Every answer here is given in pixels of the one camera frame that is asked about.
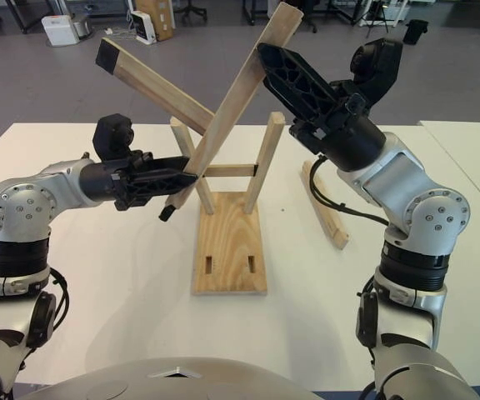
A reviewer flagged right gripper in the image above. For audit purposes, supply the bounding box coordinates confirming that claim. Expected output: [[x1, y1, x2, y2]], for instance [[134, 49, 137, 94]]
[[256, 42, 388, 173]]

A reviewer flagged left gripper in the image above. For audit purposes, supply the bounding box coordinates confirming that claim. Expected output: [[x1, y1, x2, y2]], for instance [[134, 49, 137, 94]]
[[78, 152, 200, 212]]

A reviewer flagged wooden leg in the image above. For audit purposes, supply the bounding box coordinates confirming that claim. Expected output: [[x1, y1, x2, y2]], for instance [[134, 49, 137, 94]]
[[158, 0, 305, 223], [170, 117, 217, 214], [245, 112, 285, 214], [95, 37, 216, 137]]

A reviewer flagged wooden cross bar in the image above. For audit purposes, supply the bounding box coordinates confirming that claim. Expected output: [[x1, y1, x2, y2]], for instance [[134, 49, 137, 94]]
[[202, 164, 260, 178]]

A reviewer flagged wooden seat board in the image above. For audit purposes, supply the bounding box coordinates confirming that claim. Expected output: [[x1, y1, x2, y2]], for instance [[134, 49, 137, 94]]
[[191, 191, 268, 298]]

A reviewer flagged black bin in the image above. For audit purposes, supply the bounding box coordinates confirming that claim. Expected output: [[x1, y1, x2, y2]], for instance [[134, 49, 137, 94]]
[[402, 19, 429, 45]]

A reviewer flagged cardboard box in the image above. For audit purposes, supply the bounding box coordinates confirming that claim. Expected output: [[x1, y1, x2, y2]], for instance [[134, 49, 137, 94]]
[[134, 0, 177, 42]]

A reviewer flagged white box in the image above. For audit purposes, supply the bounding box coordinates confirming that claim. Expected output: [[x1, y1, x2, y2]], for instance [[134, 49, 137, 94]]
[[41, 14, 83, 47]]

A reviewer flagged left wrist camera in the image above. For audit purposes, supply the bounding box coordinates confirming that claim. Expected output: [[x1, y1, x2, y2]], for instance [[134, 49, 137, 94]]
[[92, 113, 136, 164]]

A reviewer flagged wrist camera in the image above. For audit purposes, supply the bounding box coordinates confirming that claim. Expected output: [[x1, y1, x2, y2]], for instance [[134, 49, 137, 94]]
[[92, 113, 136, 164], [349, 37, 404, 110]]

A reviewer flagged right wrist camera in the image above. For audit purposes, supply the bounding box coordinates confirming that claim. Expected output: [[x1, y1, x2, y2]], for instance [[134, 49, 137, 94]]
[[349, 37, 404, 110]]

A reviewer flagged black cable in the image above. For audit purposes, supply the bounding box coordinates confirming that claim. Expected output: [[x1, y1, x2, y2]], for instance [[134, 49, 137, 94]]
[[309, 156, 391, 228], [49, 268, 71, 334]]

